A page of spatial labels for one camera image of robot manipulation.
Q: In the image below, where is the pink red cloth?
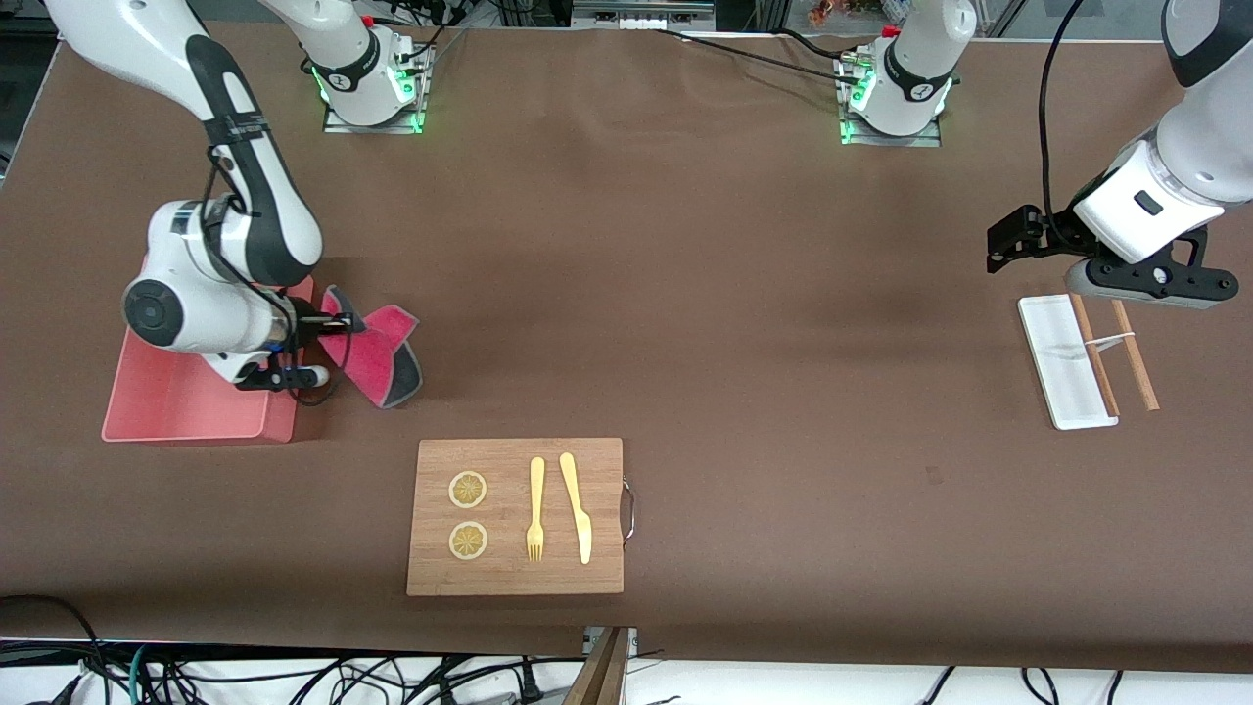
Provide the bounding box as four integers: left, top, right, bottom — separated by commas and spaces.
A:
315, 286, 424, 410

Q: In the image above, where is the yellow plastic fork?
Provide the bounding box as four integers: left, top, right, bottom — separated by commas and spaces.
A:
526, 457, 546, 562

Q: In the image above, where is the silver aluminium rail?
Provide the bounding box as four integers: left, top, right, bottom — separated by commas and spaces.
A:
571, 0, 718, 32

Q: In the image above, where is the white rectangular tray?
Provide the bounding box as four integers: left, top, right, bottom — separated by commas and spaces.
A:
1018, 294, 1119, 430

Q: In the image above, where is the pink plastic bin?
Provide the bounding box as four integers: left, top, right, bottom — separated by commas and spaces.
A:
102, 274, 316, 444

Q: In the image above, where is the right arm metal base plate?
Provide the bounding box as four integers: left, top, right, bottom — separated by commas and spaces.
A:
323, 44, 432, 135

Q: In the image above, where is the small metal bracket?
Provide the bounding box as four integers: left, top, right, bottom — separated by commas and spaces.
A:
583, 627, 639, 659

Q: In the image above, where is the long black table cable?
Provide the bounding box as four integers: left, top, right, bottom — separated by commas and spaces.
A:
656, 27, 872, 87

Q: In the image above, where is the brown table cover sheet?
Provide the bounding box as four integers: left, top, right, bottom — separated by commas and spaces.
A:
0, 20, 1253, 677

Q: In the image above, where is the thick black floor cable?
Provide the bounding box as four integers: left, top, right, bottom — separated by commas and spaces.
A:
0, 594, 109, 705

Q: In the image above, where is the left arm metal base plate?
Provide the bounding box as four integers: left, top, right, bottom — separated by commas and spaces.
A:
837, 54, 946, 148

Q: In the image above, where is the teal cable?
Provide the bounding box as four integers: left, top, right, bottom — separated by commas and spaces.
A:
130, 644, 162, 705

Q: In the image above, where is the wooden tripod leg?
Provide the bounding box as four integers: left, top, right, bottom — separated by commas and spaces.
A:
563, 627, 629, 705

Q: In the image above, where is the wooden cutting board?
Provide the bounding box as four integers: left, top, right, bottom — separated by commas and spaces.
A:
406, 438, 637, 596

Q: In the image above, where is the yellow plastic knife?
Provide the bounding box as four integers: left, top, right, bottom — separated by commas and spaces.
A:
559, 452, 593, 565

